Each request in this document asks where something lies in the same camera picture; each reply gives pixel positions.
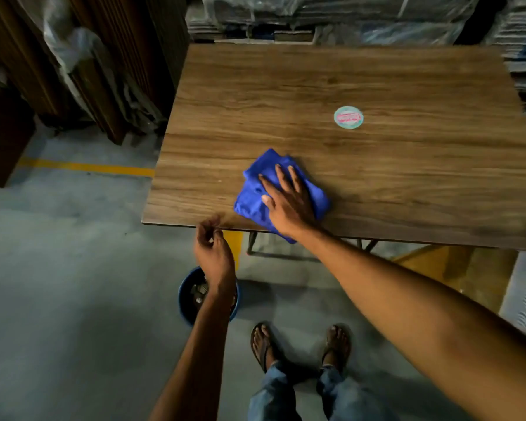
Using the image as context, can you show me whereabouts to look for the black metal stand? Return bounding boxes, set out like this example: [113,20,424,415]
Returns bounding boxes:
[246,231,380,256]

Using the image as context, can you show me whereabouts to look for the blue cleaning cloth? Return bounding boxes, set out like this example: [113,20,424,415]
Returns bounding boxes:
[233,147,332,244]

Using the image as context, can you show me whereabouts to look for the brown left sandal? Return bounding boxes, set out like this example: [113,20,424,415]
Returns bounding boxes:
[250,322,278,374]

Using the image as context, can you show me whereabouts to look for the dark brown box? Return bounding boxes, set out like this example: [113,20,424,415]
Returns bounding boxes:
[0,80,37,188]

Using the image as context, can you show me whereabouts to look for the blue jeans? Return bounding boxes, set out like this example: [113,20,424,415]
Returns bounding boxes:
[247,361,397,421]

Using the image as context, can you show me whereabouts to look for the person's foot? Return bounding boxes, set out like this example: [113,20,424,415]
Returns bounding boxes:
[323,325,350,369]
[252,324,276,369]

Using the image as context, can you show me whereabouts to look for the person's left forearm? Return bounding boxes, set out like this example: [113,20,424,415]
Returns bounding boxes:
[148,288,240,421]

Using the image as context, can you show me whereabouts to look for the brown sandal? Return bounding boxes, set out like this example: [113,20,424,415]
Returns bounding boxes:
[321,324,352,374]
[250,322,278,374]

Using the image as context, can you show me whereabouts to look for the person's right forearm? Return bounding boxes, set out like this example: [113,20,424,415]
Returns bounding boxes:
[290,222,526,421]

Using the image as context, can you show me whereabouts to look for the metal parts in bucket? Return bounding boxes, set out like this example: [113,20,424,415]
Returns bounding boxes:
[189,279,210,308]

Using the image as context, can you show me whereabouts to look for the stack of grey sheets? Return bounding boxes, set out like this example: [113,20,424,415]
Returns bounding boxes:
[482,0,526,143]

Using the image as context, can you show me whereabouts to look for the brown right sandal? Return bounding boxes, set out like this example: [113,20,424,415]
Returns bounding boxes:
[321,324,352,374]

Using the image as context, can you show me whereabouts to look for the person's left foot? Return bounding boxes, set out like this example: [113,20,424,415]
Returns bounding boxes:
[252,324,276,369]

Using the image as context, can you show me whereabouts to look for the person's left hand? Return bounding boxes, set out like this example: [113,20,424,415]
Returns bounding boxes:
[194,216,238,295]

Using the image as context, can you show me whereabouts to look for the stack of dark wood panels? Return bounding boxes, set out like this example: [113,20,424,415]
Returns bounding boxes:
[0,0,190,146]

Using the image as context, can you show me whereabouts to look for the wood grain laminate board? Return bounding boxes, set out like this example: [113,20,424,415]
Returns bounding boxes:
[141,43,526,252]

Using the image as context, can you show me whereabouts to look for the clear plastic wrap sheet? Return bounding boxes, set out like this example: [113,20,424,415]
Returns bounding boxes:
[15,0,167,133]

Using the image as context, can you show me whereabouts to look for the plastic wrapped sheet stack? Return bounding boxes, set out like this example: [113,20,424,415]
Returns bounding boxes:
[185,0,481,46]

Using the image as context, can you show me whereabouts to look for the round green pink sticker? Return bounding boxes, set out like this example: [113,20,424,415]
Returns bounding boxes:
[333,105,364,130]

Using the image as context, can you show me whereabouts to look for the person's right foot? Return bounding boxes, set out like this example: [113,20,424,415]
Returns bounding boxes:
[323,325,350,369]

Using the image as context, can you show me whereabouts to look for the blue plastic bucket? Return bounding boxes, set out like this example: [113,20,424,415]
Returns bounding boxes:
[177,266,243,326]

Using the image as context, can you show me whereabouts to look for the yellow brown board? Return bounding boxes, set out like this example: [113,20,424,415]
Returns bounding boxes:
[392,244,520,315]

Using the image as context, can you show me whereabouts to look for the person's right hand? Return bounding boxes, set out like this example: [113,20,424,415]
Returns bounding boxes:
[259,165,321,240]

